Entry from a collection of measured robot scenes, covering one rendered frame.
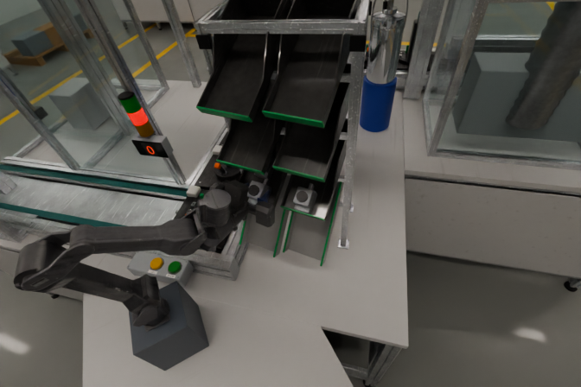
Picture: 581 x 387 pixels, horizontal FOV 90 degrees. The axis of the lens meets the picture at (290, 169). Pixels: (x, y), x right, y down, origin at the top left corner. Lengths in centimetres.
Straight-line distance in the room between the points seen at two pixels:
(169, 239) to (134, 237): 6
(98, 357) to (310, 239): 76
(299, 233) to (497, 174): 94
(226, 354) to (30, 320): 182
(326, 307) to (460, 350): 112
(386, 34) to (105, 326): 149
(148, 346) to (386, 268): 76
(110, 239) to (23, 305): 217
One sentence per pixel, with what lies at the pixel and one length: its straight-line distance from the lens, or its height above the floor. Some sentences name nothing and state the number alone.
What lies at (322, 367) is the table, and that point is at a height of 86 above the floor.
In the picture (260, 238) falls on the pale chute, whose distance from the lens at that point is 102.
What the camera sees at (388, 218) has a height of 86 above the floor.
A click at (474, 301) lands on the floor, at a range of 217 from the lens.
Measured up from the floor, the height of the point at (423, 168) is 86.
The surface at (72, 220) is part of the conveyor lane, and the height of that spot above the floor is 95.
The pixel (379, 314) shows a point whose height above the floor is 86.
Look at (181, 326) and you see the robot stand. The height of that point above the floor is 106.
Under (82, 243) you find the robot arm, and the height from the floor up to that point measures 144.
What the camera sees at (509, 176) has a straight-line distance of 157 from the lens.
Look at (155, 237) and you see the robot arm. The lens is 66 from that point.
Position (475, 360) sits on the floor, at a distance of 206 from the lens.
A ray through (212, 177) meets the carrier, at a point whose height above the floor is 97.
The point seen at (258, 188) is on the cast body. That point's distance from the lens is 80.
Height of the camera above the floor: 187
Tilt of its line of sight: 46 degrees down
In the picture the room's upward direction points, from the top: 8 degrees counter-clockwise
